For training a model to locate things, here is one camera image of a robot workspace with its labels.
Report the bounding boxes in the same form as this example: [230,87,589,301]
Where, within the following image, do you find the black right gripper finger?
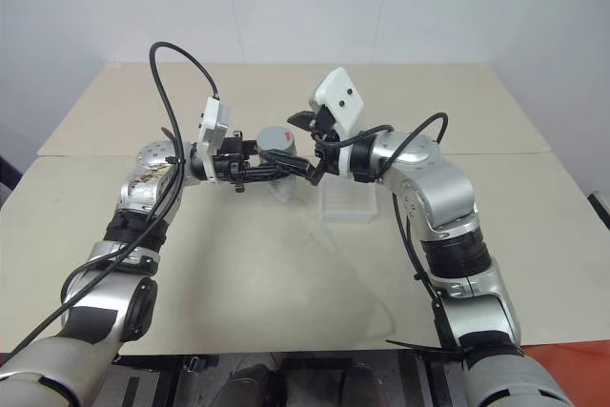
[286,110,318,132]
[308,153,333,188]

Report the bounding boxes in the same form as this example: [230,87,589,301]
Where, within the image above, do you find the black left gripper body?
[214,129,261,193]

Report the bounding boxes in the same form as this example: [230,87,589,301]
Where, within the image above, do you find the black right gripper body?
[309,105,350,156]

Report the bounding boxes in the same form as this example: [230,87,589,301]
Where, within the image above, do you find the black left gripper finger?
[237,162,317,187]
[256,149,307,169]

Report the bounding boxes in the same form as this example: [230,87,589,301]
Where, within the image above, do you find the clear glass jar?
[267,148,300,204]

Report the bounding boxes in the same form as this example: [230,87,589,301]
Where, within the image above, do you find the clear plastic box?
[317,176,377,225]

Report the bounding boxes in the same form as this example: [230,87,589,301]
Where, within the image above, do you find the black zip tie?
[384,337,472,361]

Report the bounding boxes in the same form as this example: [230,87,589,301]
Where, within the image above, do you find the dark rounded shape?
[223,361,286,407]

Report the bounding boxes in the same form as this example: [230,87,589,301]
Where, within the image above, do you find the dark grey object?
[587,190,610,228]

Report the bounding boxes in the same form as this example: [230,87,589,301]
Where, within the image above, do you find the red floor mat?
[520,340,610,407]

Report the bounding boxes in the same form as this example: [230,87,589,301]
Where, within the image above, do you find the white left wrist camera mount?
[196,95,232,186]

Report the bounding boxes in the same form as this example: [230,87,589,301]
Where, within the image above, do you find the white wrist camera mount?
[196,95,232,186]
[307,66,366,178]

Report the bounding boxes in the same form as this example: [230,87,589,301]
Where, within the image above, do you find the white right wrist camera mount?
[307,66,366,178]

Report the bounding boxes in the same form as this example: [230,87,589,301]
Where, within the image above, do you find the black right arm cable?
[312,112,471,352]

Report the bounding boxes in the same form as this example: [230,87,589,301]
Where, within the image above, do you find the black metal table frame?
[112,353,231,407]

